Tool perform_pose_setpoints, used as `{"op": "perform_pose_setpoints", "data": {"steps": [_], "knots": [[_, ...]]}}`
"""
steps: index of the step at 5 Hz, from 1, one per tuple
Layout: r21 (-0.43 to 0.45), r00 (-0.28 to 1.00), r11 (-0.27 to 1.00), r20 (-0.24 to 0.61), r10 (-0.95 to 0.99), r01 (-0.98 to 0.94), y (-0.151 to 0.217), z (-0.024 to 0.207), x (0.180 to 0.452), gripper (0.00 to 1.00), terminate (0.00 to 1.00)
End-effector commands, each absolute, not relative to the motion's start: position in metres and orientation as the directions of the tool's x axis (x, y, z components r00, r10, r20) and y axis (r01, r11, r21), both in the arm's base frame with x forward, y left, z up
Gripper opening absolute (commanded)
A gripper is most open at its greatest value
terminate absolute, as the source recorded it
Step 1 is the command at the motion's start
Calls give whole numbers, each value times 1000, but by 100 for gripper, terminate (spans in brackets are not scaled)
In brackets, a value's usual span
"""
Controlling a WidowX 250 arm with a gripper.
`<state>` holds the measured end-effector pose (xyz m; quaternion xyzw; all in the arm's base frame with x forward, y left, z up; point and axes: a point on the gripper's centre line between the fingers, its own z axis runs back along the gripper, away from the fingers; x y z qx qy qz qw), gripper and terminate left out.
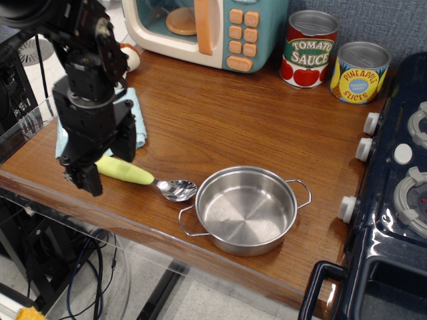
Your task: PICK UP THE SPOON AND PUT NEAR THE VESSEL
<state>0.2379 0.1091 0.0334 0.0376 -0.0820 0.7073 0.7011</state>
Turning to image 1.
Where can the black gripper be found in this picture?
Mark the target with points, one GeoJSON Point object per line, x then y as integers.
{"type": "Point", "coordinates": [93, 127]}

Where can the spoon with yellow-green handle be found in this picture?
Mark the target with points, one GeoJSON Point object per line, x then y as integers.
{"type": "Point", "coordinates": [175, 190]}

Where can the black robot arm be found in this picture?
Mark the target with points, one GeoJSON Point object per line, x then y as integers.
{"type": "Point", "coordinates": [82, 36]}

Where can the light blue folded towel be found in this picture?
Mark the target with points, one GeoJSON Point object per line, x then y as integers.
{"type": "Point", "coordinates": [141, 133]}

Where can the toy mushroom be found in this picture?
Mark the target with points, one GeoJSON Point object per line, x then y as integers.
{"type": "Point", "coordinates": [133, 59]}

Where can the black computer case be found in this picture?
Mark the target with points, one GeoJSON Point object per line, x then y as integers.
{"type": "Point", "coordinates": [17, 98]}

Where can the stainless steel pot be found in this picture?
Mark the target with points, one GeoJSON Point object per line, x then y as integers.
{"type": "Point", "coordinates": [247, 211]}

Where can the yellow sponge corner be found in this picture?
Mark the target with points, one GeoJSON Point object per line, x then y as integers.
{"type": "Point", "coordinates": [29, 313]}

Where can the toy microwave oven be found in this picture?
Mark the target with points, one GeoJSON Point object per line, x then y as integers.
{"type": "Point", "coordinates": [231, 35]}

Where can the tomato sauce can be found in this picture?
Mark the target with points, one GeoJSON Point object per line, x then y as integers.
{"type": "Point", "coordinates": [308, 47]}

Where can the white stove knob bottom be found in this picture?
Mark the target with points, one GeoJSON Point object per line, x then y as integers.
{"type": "Point", "coordinates": [346, 209]}

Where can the white stove knob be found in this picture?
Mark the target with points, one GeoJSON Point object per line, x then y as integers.
{"type": "Point", "coordinates": [346, 209]}
{"type": "Point", "coordinates": [363, 149]}
{"type": "Point", "coordinates": [371, 123]}

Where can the white stove knob middle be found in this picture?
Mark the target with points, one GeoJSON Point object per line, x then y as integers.
{"type": "Point", "coordinates": [363, 149]}

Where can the white stove knob top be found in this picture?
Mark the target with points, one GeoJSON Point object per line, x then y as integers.
{"type": "Point", "coordinates": [371, 123]}

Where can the pineapple slices can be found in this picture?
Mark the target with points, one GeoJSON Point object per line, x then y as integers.
{"type": "Point", "coordinates": [359, 72]}

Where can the dark blue toy stove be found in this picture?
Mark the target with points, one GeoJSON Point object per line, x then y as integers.
{"type": "Point", "coordinates": [384, 271]}

